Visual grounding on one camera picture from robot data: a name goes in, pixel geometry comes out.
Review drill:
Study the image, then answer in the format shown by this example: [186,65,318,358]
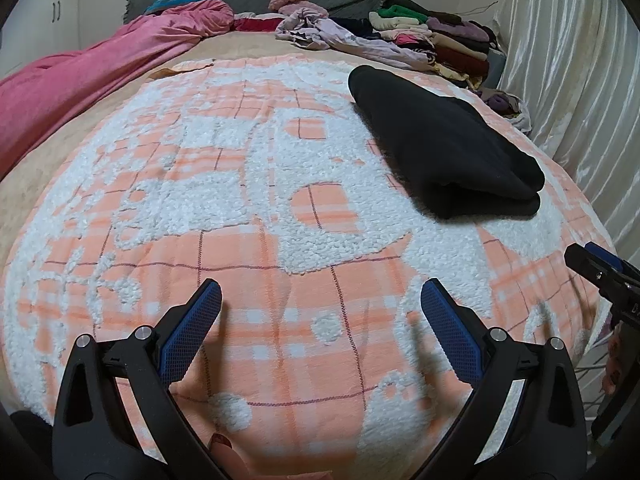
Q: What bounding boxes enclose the orange white plaid blanket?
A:
[0,55,621,476]

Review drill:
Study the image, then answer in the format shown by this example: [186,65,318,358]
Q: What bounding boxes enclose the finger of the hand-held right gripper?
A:
[564,244,616,290]
[584,241,627,273]

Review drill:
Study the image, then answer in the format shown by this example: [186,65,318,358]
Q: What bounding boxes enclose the red garment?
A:
[232,14,286,33]

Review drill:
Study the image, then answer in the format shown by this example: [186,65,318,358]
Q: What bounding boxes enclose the pink velvet blanket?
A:
[0,0,236,176]

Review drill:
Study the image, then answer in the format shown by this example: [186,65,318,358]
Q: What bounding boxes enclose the pile of folded clothes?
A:
[332,0,506,86]

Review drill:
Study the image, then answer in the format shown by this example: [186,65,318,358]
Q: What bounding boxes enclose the lilac crumpled garment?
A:
[275,7,433,71]

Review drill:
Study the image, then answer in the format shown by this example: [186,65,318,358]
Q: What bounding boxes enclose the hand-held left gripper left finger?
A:
[52,279,223,480]

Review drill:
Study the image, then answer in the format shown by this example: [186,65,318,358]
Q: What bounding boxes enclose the black sweater with orange cuffs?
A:
[347,64,546,221]

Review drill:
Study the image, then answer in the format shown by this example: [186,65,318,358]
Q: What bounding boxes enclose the person's right hand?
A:
[601,332,626,398]

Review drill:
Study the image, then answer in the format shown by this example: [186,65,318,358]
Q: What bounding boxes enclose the purple crumpled clothes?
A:
[475,87,533,133]

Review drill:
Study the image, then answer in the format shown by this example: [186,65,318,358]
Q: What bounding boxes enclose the white satin curtain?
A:
[492,0,640,266]

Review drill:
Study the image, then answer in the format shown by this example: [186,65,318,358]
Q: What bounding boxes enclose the white wardrobe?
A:
[0,0,126,81]

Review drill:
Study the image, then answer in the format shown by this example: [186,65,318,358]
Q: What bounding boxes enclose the person's left hand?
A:
[207,434,281,480]

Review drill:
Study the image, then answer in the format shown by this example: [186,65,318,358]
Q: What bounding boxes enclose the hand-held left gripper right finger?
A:
[414,278,588,480]

